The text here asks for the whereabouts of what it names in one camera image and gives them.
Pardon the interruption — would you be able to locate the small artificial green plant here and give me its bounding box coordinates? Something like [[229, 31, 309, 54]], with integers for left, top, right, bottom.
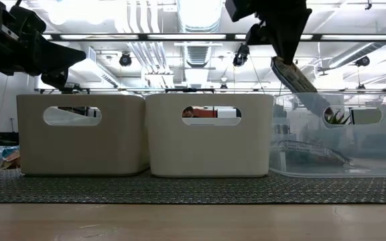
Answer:
[[323, 108, 352, 126]]

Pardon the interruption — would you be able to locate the green orange granola bar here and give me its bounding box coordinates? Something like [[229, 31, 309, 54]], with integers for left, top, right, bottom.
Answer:
[[269, 139, 354, 167]]

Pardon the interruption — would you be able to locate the silver ventilation duct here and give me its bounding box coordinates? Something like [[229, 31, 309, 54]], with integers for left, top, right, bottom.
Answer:
[[176, 0, 224, 68]]

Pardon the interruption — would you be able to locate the black ceiling track light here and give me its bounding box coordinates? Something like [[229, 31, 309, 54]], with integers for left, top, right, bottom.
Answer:
[[119, 52, 133, 67], [232, 42, 251, 67], [354, 55, 371, 68]]

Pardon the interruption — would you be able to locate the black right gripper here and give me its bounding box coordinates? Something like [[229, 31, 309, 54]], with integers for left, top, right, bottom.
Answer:
[[225, 0, 313, 64]]

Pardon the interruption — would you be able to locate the white plastic bin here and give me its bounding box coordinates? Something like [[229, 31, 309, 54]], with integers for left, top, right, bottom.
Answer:
[[145, 92, 275, 178]]

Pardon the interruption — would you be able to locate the black metal frame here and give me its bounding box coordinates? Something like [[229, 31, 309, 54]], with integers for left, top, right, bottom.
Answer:
[[34, 32, 386, 94]]

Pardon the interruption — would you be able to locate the person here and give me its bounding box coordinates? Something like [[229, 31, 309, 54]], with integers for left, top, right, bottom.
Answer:
[[182, 106, 200, 118]]

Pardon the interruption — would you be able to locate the grey plastic bin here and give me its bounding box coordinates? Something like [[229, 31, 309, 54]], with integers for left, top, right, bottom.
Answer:
[[15, 93, 150, 177]]

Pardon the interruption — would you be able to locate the dark ribbed placemat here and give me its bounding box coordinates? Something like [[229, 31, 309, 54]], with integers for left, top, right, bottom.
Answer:
[[0, 168, 386, 205]]

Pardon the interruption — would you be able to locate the red office partition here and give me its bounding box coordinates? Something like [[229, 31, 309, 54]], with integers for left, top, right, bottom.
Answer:
[[192, 108, 219, 118]]

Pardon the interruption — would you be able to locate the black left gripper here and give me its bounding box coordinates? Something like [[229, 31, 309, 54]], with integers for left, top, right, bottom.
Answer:
[[0, 6, 87, 90]]

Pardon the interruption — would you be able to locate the clear plastic bin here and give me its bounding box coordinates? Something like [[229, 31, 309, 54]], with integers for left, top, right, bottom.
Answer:
[[269, 92, 386, 179]]

